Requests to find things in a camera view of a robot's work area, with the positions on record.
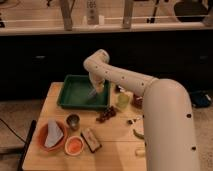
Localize blue sponge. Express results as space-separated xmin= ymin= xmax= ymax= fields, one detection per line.
xmin=88 ymin=89 xmax=97 ymax=98

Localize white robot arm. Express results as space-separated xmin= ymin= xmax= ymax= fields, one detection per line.
xmin=83 ymin=49 xmax=200 ymax=171

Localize green plastic tray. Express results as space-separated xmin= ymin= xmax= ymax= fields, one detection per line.
xmin=57 ymin=75 xmax=110 ymax=110

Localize light green cup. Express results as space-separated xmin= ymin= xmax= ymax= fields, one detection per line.
xmin=116 ymin=93 xmax=130 ymax=109

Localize bunch of dark grapes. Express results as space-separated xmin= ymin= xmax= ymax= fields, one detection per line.
xmin=96 ymin=106 xmax=116 ymax=123

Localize dark red bowl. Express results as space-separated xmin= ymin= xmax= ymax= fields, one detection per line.
xmin=132 ymin=95 xmax=143 ymax=108

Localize small metal cup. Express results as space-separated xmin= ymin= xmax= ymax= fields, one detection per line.
xmin=66 ymin=114 xmax=80 ymax=131

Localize metal spoon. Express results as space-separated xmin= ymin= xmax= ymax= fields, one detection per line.
xmin=127 ymin=116 xmax=143 ymax=125

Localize black rectangular brush block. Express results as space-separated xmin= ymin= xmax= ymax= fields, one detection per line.
xmin=81 ymin=128 xmax=102 ymax=153

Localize small white orange bowl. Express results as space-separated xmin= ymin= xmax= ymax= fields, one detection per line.
xmin=65 ymin=136 xmax=84 ymax=156

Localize white folded cloth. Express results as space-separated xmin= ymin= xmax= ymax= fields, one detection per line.
xmin=45 ymin=120 xmax=63 ymax=148

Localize white remote on shelf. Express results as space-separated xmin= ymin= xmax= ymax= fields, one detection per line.
xmin=86 ymin=0 xmax=99 ymax=25

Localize blue device on floor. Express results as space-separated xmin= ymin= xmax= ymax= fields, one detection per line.
xmin=190 ymin=91 xmax=212 ymax=108

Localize dark handled white utensil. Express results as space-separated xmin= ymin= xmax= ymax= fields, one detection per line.
xmin=115 ymin=85 xmax=125 ymax=92

